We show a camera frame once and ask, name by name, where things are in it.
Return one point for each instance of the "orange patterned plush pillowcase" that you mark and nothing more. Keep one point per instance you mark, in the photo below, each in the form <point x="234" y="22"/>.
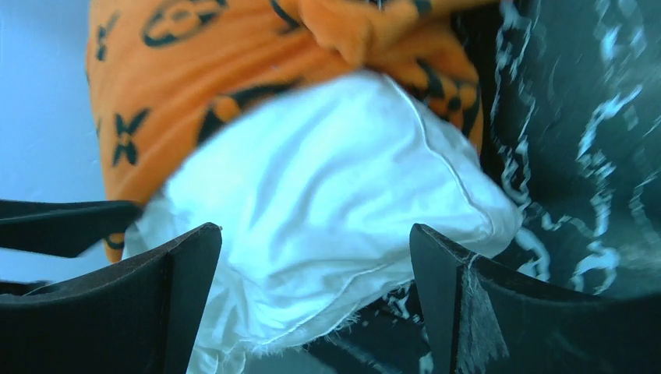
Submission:
<point x="164" y="76"/>

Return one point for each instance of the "white pillow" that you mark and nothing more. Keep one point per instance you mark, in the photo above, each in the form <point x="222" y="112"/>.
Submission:
<point x="316" y="192"/>

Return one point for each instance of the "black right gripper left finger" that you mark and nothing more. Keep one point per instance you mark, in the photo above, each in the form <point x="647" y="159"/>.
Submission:
<point x="140" y="315"/>

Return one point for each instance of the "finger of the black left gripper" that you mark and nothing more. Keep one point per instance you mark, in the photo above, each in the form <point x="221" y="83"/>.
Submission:
<point x="62" y="229"/>

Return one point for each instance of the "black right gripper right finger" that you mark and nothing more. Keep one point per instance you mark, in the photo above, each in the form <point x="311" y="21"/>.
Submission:
<point x="483" y="317"/>

